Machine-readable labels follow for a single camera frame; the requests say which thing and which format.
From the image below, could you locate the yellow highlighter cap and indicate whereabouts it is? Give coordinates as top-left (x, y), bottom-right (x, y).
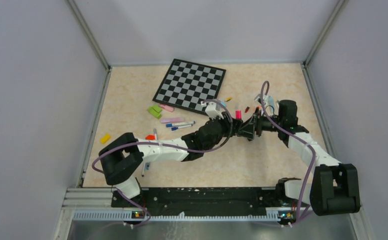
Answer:
top-left (100, 134), bottom-right (111, 144)

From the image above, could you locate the black highlighter pink cap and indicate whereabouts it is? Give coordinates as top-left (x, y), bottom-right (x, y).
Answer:
top-left (235, 106), bottom-right (242, 120)

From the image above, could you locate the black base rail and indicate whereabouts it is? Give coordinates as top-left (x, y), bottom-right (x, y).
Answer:
top-left (129, 187), bottom-right (297, 208)

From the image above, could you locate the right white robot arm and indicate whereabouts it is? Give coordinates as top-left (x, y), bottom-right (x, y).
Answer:
top-left (237, 100), bottom-right (361, 216)

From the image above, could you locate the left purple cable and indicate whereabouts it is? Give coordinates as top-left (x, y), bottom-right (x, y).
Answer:
top-left (91, 99), bottom-right (234, 229)

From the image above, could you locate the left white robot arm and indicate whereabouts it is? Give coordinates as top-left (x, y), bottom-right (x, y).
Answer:
top-left (97, 118), bottom-right (243, 207)

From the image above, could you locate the orange highlighter cap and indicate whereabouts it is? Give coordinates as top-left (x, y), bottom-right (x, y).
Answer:
top-left (145, 134), bottom-right (156, 141)

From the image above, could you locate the grey white pen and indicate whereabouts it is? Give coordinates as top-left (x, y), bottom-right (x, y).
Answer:
top-left (153, 128), bottom-right (159, 141)

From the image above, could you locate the light blue highlighter body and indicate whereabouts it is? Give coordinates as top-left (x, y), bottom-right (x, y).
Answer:
top-left (268, 96), bottom-right (275, 106)

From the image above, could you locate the black grey chessboard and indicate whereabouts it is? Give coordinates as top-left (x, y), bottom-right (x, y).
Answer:
top-left (152, 58), bottom-right (226, 115)

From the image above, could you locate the pale purple highlighter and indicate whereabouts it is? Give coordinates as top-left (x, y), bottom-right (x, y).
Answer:
top-left (160, 117), bottom-right (185, 124)

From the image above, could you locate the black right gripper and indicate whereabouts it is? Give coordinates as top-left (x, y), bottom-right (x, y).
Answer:
top-left (237, 107), bottom-right (283, 140)

